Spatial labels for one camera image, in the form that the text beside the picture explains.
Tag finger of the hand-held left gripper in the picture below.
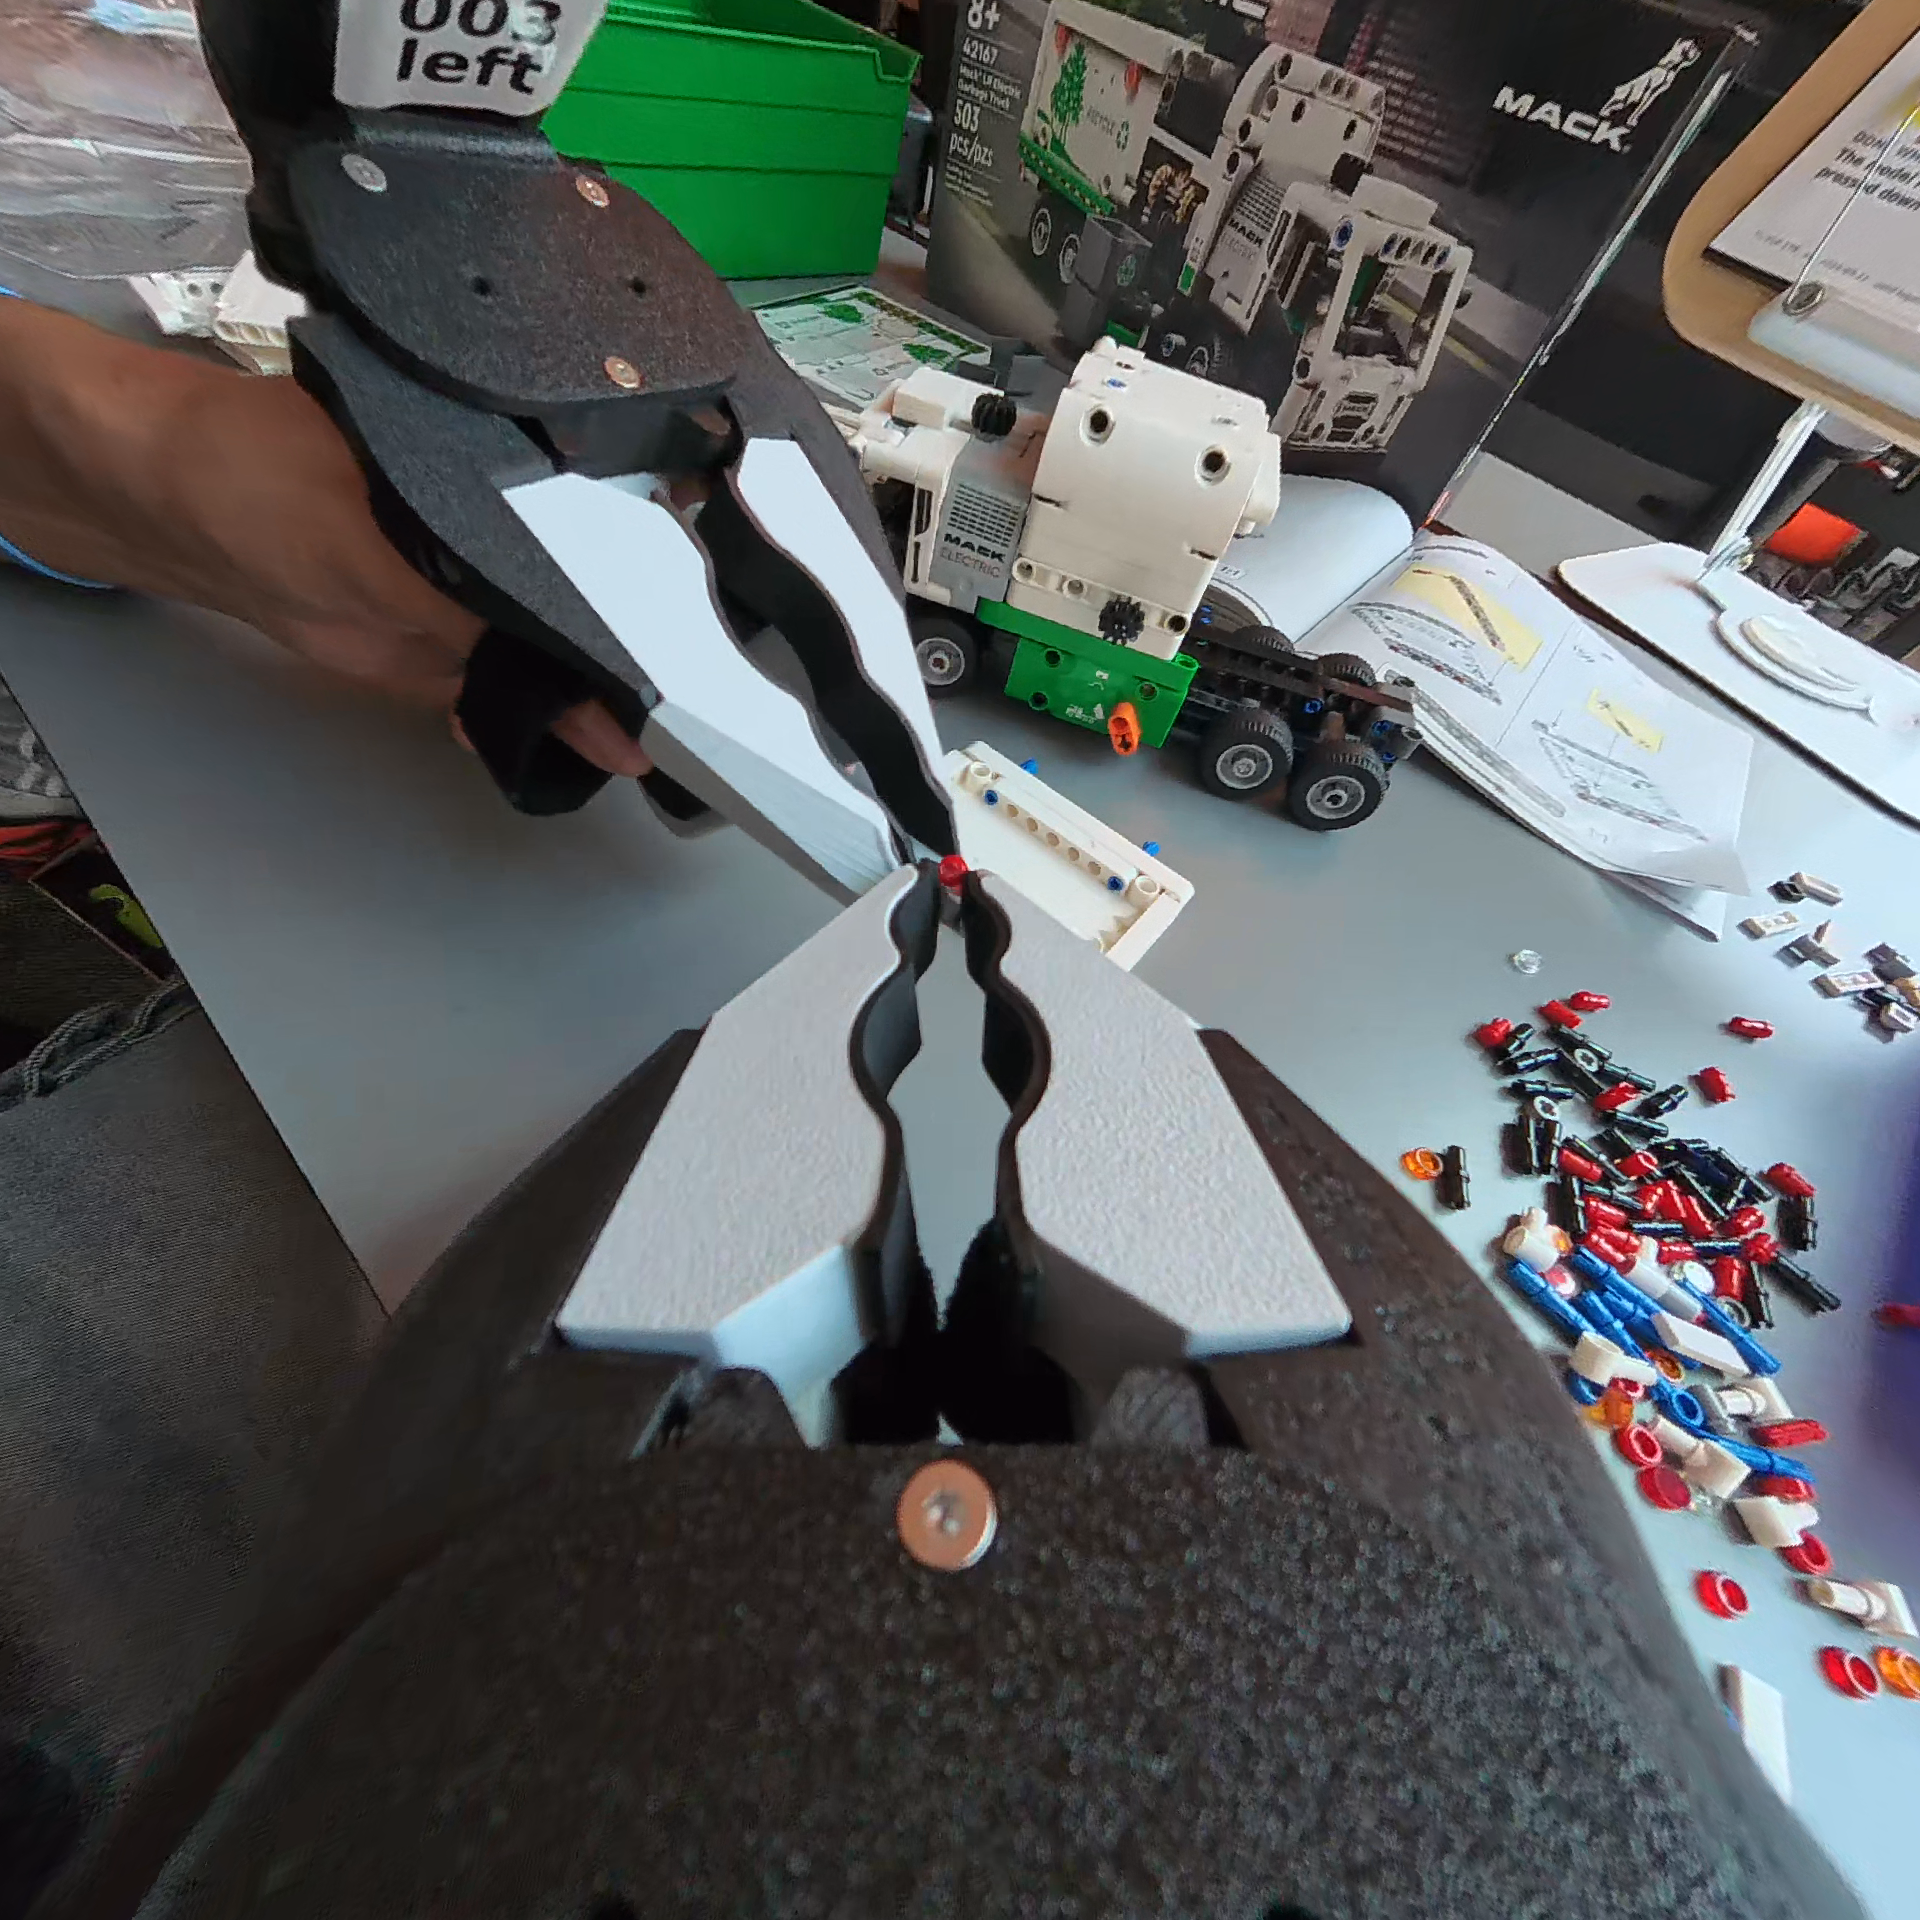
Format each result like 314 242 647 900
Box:
703 432 962 865
498 473 915 905

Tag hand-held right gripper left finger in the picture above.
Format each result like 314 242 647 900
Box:
555 863 940 1449

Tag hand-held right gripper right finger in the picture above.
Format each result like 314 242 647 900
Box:
960 871 1355 1449

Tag pile of small lego pieces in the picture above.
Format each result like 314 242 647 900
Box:
1402 983 1920 1703

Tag white lego parts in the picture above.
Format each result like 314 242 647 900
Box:
126 256 318 381

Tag lego truck model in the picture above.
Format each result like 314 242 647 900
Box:
847 336 1419 833

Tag cluster of grey lego tiles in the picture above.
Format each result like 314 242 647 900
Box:
1739 866 1920 1040

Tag white long lego tile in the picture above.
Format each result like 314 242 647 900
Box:
1717 1663 1797 1802

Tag lego set box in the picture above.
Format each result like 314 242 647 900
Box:
923 0 1765 527

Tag person's left hand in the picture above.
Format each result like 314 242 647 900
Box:
29 322 657 776

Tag green white sticker sheet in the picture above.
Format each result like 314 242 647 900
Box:
750 285 995 418

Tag green plastic bin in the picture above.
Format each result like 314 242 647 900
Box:
540 0 920 285

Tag clear plastic bag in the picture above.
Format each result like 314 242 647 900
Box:
0 0 259 287

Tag person's grey pants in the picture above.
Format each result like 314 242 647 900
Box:
0 885 394 1920

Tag instruction booklet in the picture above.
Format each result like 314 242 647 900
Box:
1198 480 1758 938

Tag wooden framed sign stand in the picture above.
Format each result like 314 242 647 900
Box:
1560 0 1920 827

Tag white lego frame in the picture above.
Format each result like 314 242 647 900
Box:
937 739 1197 969

